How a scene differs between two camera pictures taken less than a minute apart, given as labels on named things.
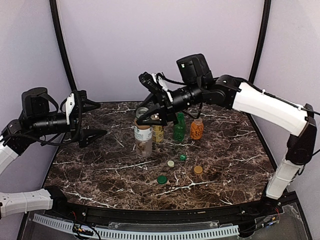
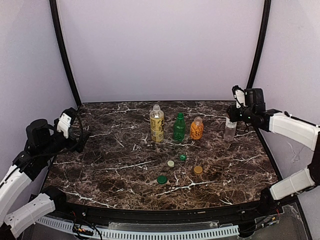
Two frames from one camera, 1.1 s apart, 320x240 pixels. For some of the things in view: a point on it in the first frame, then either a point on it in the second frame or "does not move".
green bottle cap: [182, 157] does not move
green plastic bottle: [179, 131] does not move
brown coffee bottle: [143, 135] to [230, 130]
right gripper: [162, 104] to [233, 113]
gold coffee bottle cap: [198, 169] does not move
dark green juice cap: [162, 179] does not move
